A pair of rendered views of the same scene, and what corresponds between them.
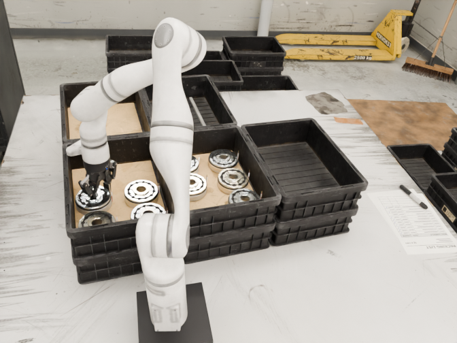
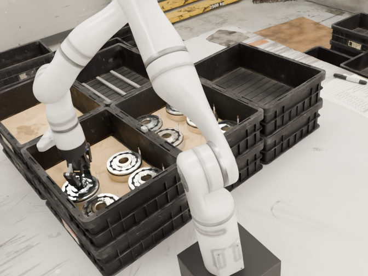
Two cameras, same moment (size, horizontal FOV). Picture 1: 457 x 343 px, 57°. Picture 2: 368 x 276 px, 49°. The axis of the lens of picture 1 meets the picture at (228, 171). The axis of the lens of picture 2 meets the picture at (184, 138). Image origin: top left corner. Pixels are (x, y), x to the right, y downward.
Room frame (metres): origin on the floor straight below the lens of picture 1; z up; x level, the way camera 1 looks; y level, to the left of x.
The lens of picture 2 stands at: (0.03, 0.28, 1.59)
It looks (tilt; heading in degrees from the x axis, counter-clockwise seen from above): 37 degrees down; 347
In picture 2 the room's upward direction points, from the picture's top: 8 degrees counter-clockwise
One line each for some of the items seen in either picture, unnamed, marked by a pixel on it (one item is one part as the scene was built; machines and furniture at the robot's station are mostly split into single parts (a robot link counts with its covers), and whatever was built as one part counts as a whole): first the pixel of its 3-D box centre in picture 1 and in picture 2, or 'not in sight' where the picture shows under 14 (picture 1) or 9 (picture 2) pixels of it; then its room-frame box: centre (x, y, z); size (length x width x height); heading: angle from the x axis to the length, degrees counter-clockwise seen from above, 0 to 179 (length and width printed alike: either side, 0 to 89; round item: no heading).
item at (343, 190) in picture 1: (299, 155); (251, 73); (1.17, -0.23, 0.92); 0.40 x 0.30 x 0.02; 22
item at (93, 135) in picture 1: (92, 116); (55, 97); (0.95, 0.38, 1.12); 0.09 x 0.07 x 0.15; 172
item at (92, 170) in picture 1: (97, 167); (74, 153); (0.94, 0.38, 0.95); 0.08 x 0.08 x 0.09
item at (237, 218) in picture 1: (213, 178); (185, 124); (1.06, 0.04, 0.87); 0.40 x 0.30 x 0.11; 22
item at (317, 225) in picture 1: (291, 190); (251, 112); (1.17, -0.23, 0.76); 0.40 x 0.30 x 0.12; 22
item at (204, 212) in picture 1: (214, 166); (183, 110); (1.06, 0.04, 0.92); 0.40 x 0.30 x 0.02; 22
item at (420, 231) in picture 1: (414, 219); (363, 95); (1.15, -0.70, 0.70); 0.33 x 0.23 x 0.01; 16
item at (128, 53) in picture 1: (138, 75); (28, 86); (2.67, 0.70, 0.37); 0.40 x 0.30 x 0.45; 106
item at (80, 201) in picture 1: (92, 197); (80, 187); (0.92, 0.39, 0.86); 0.10 x 0.10 x 0.01
